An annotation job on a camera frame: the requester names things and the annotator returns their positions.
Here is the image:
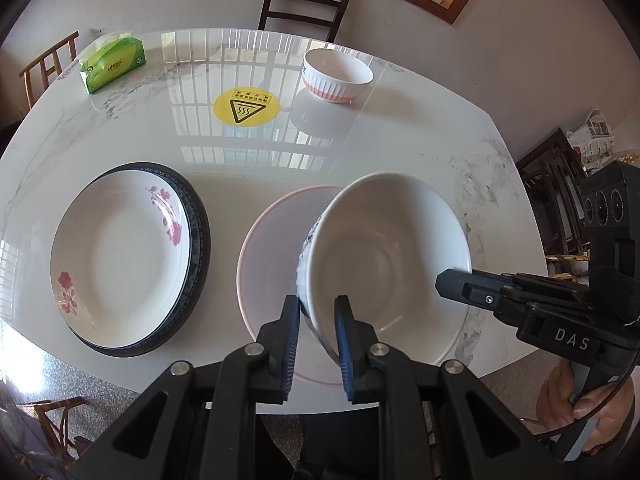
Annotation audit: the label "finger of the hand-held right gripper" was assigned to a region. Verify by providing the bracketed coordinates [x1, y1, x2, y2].
[435, 268, 596, 313]
[494, 286, 595, 331]

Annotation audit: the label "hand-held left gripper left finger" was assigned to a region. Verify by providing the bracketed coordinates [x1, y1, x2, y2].
[70, 294, 303, 480]

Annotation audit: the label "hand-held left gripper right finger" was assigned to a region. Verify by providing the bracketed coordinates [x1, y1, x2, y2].
[333, 294, 556, 480]

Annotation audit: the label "white bowl with cartoon print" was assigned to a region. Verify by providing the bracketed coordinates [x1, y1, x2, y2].
[297, 172, 473, 367]

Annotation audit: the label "large blue floral plate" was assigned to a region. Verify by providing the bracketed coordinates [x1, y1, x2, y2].
[70, 164, 212, 359]

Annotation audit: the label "white plate with pink flowers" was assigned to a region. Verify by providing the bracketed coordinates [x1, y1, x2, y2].
[50, 169, 193, 351]

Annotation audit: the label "person's right hand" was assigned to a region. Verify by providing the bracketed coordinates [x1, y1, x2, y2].
[537, 364, 637, 456]

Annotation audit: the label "person's dark pants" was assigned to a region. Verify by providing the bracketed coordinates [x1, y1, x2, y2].
[295, 412, 386, 480]

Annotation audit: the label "dark carved wooden chair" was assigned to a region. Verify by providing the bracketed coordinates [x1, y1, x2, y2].
[516, 129, 596, 261]

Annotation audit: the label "stack of newspapers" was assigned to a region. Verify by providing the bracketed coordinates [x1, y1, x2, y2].
[565, 108, 616, 171]

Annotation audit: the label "dark brown wooden chair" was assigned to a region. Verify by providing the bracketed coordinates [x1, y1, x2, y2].
[30, 396, 91, 461]

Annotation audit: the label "yellow round warning sticker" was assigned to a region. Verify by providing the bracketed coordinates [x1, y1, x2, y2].
[213, 87, 277, 126]

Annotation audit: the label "white bowl with pink ribs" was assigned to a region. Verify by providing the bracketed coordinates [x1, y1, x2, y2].
[302, 48, 374, 105]

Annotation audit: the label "green tissue pack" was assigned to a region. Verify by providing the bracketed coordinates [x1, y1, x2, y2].
[80, 31, 146, 96]

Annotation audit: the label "light wooden chair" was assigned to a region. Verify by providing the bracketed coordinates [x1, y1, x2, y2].
[19, 31, 80, 110]

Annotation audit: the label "black cable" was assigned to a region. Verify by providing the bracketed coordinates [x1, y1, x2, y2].
[520, 370, 636, 443]

